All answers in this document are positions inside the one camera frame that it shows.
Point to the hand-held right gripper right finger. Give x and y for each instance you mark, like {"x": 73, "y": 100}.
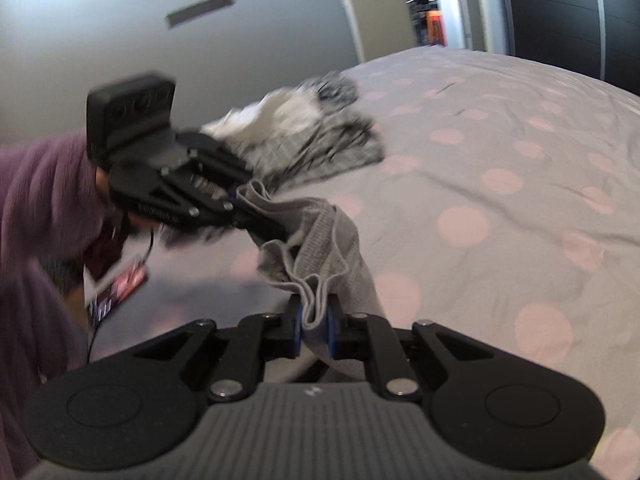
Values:
{"x": 332, "y": 332}

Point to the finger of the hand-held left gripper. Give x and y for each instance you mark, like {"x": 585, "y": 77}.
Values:
{"x": 232, "y": 215}
{"x": 237, "y": 177}

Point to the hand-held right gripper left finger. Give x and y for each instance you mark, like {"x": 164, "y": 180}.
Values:
{"x": 296, "y": 330}

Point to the grey shirt with black sleeves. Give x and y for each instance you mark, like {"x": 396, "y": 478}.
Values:
{"x": 325, "y": 250}

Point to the person's left forearm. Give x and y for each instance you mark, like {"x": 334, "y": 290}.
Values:
{"x": 45, "y": 200}

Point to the white garment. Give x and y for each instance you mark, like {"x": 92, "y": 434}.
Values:
{"x": 270, "y": 117}

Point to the grey striped garment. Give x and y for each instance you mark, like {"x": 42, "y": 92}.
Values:
{"x": 335, "y": 90}
{"x": 325, "y": 155}

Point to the maroon garment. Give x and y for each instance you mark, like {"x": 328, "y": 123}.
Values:
{"x": 102, "y": 252}

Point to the smartphone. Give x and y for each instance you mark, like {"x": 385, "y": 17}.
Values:
{"x": 117, "y": 292}

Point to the white door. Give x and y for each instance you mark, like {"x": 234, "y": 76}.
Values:
{"x": 380, "y": 10}

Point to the person's purple fleece robe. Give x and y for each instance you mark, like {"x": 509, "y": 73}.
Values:
{"x": 35, "y": 360}

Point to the polka dot bedspread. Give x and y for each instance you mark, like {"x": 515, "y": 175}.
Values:
{"x": 500, "y": 160}

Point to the orange object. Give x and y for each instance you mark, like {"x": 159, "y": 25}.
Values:
{"x": 433, "y": 25}

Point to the black wardrobe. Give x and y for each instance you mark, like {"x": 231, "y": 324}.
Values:
{"x": 560, "y": 20}

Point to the grey wall plate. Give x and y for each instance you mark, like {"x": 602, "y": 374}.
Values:
{"x": 200, "y": 10}

